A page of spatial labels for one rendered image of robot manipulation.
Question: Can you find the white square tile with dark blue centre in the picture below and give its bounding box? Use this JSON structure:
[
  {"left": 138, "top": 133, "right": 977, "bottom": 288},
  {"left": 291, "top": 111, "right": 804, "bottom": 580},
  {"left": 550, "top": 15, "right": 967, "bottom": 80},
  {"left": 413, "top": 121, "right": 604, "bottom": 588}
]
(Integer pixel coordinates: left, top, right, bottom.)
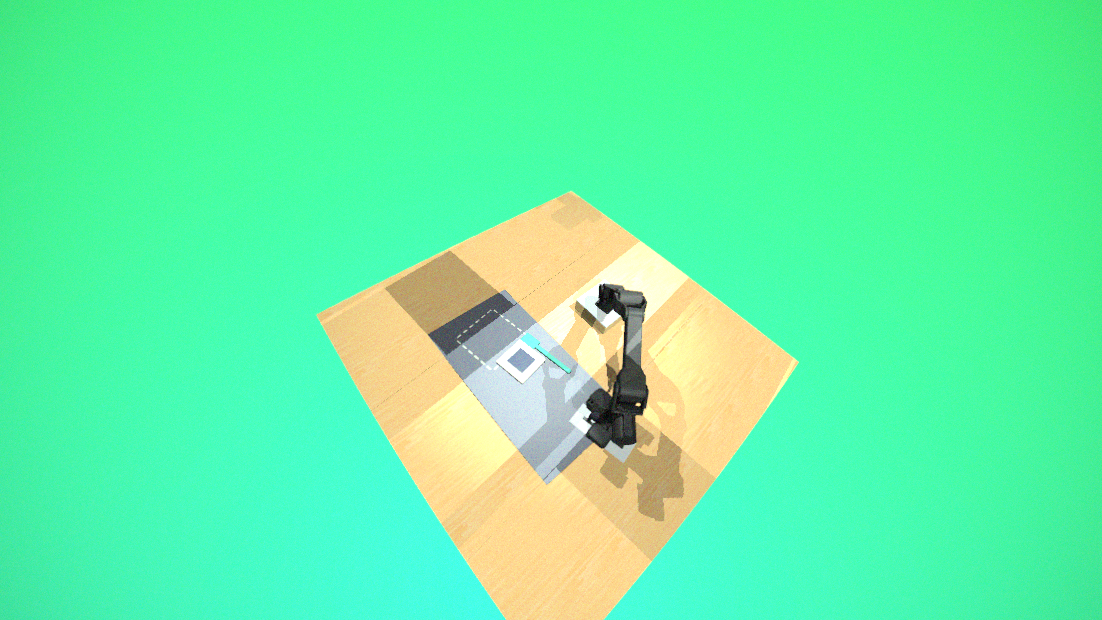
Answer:
[{"left": 496, "top": 340, "right": 545, "bottom": 384}]

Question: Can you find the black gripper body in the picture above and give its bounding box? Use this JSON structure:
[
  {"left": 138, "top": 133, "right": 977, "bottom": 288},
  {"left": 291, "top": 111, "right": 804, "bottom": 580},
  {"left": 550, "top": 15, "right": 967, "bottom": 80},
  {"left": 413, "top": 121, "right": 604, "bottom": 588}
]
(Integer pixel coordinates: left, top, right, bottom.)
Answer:
[{"left": 585, "top": 401, "right": 615, "bottom": 449}]

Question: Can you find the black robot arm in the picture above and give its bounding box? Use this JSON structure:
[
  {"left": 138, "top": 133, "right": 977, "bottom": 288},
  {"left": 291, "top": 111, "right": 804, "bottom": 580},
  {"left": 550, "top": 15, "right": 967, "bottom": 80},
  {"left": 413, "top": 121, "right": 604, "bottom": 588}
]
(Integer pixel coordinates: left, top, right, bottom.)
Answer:
[{"left": 586, "top": 283, "right": 650, "bottom": 445}]

